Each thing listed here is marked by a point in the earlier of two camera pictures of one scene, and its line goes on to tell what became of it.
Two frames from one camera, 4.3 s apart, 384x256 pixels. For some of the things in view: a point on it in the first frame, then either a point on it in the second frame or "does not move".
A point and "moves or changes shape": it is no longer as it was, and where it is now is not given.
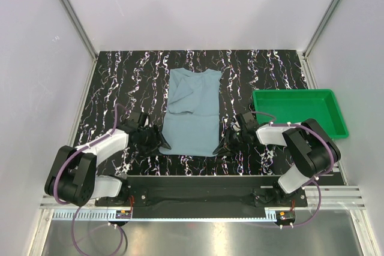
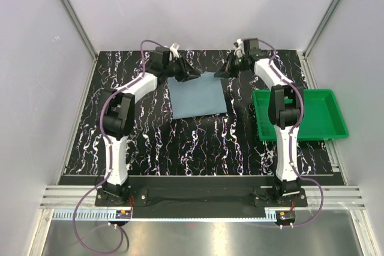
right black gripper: [229, 148] to [222, 73]
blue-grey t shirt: [191, 126] moves or changes shape
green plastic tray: [297, 105] does not move
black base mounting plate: [205, 196] does not move
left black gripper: [158, 141] to [183, 68]
